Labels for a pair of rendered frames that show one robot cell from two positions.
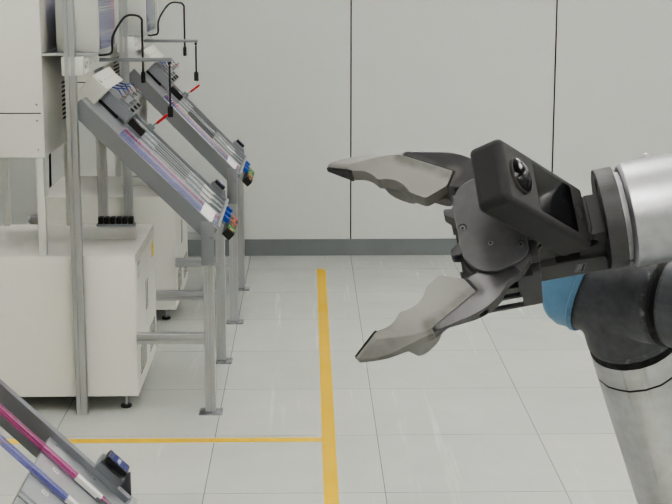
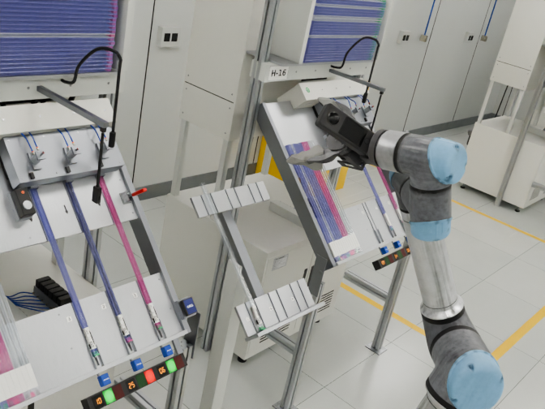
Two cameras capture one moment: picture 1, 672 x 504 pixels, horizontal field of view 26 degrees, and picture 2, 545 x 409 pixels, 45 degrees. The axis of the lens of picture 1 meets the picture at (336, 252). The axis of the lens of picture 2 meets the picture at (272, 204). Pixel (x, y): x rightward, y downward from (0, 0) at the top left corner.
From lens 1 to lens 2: 80 cm
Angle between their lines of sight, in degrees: 37
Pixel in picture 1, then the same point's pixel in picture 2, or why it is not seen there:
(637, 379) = (405, 217)
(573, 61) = not seen: outside the picture
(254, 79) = not seen: outside the picture
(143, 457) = (504, 233)
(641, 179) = (385, 136)
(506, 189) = (320, 120)
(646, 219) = (379, 151)
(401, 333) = (298, 157)
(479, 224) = not seen: hidden behind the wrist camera
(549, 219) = (341, 137)
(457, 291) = (319, 151)
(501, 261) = (334, 147)
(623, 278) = (401, 176)
